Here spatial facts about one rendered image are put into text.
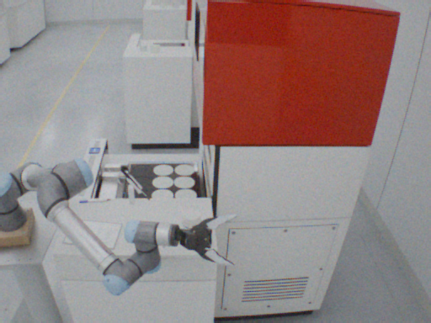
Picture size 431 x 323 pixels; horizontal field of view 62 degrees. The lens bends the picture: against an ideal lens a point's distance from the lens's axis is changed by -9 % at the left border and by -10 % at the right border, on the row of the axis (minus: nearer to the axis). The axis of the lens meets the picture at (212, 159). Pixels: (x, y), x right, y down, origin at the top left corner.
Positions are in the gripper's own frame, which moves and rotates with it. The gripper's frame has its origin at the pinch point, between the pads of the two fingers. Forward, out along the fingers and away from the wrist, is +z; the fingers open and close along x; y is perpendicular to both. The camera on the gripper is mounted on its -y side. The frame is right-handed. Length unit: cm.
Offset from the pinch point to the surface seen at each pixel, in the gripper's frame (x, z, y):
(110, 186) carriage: -13, -70, 61
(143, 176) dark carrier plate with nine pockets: -19, -56, 69
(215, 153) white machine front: -29, -15, 41
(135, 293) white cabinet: 29, -43, 31
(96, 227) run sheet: 3, -58, 25
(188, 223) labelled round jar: -1.8, -21.4, 26.5
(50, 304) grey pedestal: 52, -103, 61
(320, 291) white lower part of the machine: 42, 37, 112
